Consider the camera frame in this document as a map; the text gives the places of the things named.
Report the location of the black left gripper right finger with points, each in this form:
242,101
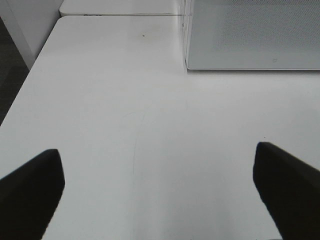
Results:
290,190

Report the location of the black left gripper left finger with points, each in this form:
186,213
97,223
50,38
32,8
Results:
30,195

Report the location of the white microwave door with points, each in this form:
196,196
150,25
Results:
254,35

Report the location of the white microwave oven body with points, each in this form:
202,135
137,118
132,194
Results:
185,9

